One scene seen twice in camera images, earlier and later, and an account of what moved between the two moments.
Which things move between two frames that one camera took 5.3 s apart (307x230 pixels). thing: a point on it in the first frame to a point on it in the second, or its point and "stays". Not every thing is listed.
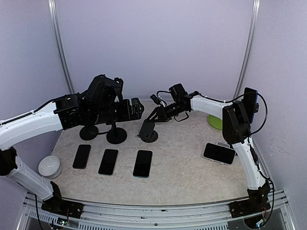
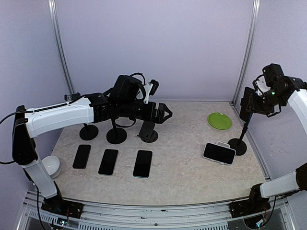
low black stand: [147, 133] stays
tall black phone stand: [88, 132] stays
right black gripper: [161, 114] to [255, 107]
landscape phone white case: [219, 152] stays
